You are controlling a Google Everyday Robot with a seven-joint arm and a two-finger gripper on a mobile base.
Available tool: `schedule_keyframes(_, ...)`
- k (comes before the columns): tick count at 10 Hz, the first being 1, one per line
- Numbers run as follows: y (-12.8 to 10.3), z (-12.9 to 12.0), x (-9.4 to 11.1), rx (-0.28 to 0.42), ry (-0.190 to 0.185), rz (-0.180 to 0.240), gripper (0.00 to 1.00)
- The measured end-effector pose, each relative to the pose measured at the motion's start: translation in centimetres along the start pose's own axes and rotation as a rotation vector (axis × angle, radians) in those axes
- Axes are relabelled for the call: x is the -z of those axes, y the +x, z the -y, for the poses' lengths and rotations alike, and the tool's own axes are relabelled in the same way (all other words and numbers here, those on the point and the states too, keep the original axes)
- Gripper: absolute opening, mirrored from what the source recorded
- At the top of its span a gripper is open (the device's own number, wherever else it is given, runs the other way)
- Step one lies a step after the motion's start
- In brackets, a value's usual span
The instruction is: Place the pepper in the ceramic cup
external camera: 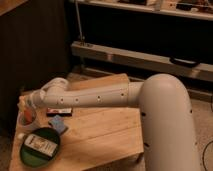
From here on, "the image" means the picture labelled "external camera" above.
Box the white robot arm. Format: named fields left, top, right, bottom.
left=25, top=74, right=201, bottom=171

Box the red pepper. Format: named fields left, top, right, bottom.
left=23, top=108, right=34, bottom=125

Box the clear ceramic cup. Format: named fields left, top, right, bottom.
left=18, top=108, right=38, bottom=131

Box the red black candy bar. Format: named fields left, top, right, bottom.
left=46, top=108, right=72, bottom=116

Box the blue sponge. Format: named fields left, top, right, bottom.
left=48, top=115, right=68, bottom=135

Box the white food box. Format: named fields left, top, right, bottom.
left=24, top=134, right=57, bottom=157

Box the green round plate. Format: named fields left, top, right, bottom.
left=19, top=127, right=61, bottom=168

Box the wooden table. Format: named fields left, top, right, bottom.
left=8, top=73, right=145, bottom=171

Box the metal vertical pole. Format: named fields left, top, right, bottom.
left=74, top=0, right=85, bottom=45

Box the upper shelf with items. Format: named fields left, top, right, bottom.
left=69, top=0, right=213, bottom=22

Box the black handle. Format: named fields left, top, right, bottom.
left=169, top=57, right=200, bottom=68

